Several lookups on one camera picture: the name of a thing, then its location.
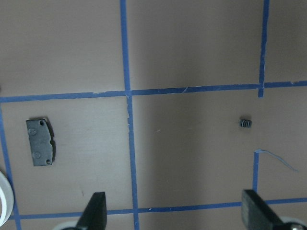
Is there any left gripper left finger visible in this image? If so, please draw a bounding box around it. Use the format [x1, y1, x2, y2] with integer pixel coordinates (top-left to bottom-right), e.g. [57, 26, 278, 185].
[75, 192, 107, 230]

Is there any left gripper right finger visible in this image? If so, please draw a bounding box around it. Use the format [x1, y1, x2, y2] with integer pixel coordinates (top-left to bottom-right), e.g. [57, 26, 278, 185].
[241, 189, 288, 230]

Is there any black brake pad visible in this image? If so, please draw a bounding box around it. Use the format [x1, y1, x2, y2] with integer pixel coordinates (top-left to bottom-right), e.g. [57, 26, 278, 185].
[26, 117, 56, 167]

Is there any white curved plastic bracket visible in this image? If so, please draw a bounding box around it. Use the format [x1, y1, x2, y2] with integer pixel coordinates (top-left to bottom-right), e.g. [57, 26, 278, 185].
[0, 173, 14, 226]

